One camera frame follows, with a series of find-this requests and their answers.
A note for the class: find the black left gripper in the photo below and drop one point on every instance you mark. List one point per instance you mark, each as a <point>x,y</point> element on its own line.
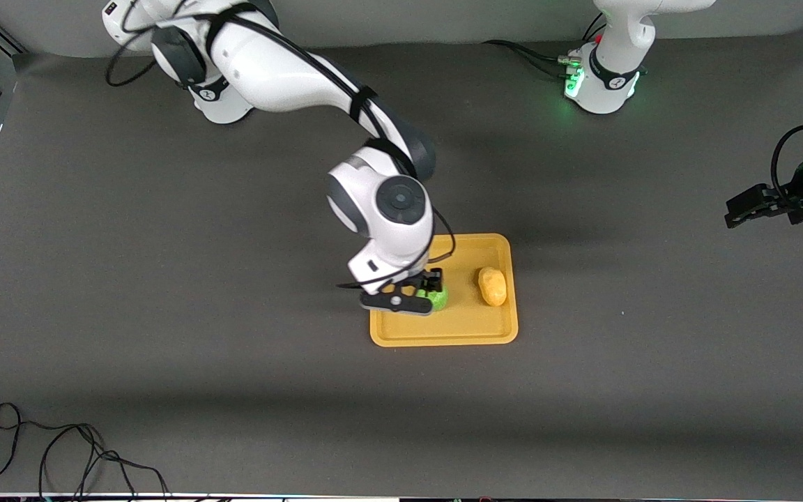
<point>796,194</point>

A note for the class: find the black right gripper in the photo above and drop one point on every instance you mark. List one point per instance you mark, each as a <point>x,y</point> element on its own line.
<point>432,282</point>

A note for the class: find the green apple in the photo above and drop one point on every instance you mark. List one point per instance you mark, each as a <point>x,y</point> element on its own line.
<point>438,298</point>

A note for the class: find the yellow potato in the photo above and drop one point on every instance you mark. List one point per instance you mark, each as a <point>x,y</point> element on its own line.
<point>493,286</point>

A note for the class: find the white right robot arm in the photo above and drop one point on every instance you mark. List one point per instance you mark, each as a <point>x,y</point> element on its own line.
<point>269,70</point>

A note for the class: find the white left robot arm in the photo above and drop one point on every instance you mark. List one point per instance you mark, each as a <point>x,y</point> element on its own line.
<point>610,70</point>

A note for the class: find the yellow plastic tray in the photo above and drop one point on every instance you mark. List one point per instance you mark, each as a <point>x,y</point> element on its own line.
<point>468,321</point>

